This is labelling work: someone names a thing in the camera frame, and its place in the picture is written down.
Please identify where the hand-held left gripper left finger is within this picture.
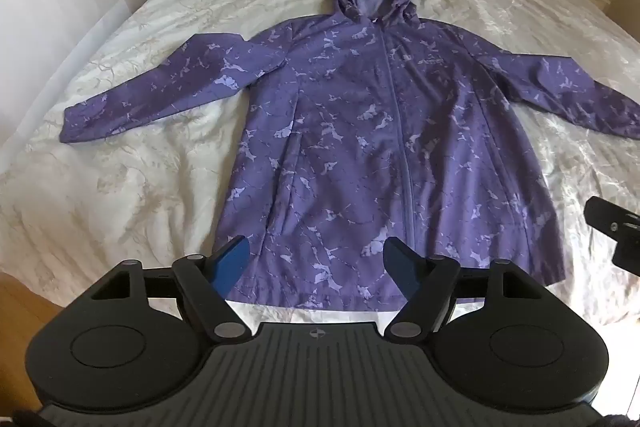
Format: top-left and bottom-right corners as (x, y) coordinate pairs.
(92, 235), (253, 344)

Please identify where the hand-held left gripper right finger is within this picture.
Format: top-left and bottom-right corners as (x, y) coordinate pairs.
(383, 237), (541, 341)

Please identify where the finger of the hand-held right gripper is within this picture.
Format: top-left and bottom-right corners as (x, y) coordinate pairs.
(584, 195), (640, 279)

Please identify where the purple patterned hooded jacket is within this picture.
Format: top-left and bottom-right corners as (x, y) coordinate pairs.
(59, 0), (640, 310)

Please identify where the bed with white floral bedspread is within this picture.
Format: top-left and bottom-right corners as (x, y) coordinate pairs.
(0, 0), (640, 329)

